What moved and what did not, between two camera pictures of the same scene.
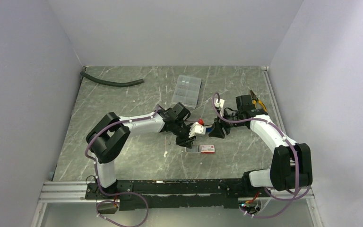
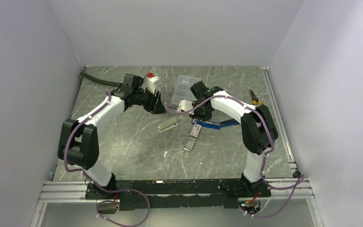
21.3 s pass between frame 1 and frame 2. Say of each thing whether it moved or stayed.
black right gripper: moved
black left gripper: moved
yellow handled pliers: stayed
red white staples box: moved
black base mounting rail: stayed
